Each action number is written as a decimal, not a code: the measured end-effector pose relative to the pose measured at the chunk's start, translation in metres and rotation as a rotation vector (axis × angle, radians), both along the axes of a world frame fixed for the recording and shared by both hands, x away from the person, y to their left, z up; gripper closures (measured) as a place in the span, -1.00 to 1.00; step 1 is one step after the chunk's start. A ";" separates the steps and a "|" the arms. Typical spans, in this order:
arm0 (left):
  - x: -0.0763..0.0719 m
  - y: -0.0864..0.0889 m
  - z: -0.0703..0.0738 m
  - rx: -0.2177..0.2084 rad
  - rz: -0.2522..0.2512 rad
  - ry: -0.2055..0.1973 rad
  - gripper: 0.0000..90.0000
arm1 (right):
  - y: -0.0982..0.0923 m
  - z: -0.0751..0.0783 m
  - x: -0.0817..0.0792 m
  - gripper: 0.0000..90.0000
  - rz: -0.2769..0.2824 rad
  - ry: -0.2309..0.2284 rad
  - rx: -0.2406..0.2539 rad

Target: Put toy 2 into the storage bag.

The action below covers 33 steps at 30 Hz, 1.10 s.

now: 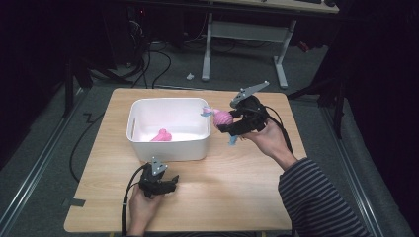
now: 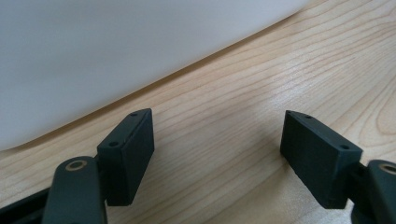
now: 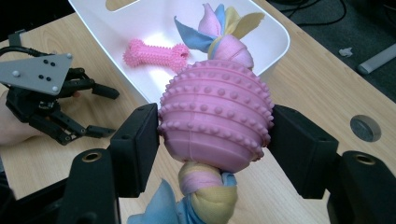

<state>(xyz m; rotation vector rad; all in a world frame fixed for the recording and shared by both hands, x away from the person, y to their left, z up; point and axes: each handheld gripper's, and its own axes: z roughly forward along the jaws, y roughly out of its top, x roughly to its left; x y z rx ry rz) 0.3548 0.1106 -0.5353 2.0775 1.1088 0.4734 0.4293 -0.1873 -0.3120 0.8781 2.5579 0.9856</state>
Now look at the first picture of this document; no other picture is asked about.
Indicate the person's left hand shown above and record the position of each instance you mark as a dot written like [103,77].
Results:
[140,209]

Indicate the white-legged wooden desk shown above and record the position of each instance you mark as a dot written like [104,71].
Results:
[247,31]

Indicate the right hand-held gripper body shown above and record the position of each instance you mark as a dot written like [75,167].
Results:
[255,115]

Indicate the person's right hand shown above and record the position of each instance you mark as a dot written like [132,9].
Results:
[271,141]

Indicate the white plastic bin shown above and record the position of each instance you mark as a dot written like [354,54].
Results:
[169,149]

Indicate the metal floor rail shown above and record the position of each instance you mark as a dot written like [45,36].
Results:
[361,197]
[34,168]

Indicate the black metal stand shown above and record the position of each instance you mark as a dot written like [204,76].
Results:
[339,115]
[68,95]

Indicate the black computer tower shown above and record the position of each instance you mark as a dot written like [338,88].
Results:
[136,29]

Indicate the pink bone toy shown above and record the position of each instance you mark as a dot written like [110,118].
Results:
[162,136]

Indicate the crumpled white paper scrap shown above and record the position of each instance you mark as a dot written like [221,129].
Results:
[190,76]

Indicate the grey tape strip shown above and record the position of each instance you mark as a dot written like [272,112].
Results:
[74,202]

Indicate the small red object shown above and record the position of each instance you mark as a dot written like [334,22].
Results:
[303,46]

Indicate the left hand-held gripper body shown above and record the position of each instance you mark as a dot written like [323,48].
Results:
[149,179]

